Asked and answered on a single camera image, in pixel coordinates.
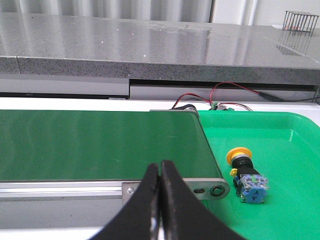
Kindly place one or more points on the grey granite countertop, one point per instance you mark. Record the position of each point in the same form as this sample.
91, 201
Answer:
54, 45

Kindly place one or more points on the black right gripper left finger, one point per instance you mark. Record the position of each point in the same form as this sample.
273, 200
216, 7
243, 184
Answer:
139, 217

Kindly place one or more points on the green terminal connector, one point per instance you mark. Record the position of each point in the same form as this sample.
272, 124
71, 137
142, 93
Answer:
213, 106

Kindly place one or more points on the aluminium conveyor frame rail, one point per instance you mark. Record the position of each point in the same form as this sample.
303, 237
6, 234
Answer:
202, 188

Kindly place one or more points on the metal wire rack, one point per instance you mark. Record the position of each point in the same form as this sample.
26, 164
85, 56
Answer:
299, 21

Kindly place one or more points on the white corrugated curtain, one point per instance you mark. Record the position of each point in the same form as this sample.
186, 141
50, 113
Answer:
241, 12

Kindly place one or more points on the green plastic tray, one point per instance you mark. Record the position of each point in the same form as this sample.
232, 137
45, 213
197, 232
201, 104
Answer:
286, 150

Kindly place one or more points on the green conveyor belt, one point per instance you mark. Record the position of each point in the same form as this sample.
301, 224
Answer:
38, 145

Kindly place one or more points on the yellow emergency push button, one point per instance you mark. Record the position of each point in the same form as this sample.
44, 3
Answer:
251, 186

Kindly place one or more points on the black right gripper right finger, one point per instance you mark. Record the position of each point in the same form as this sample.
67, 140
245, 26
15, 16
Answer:
184, 217

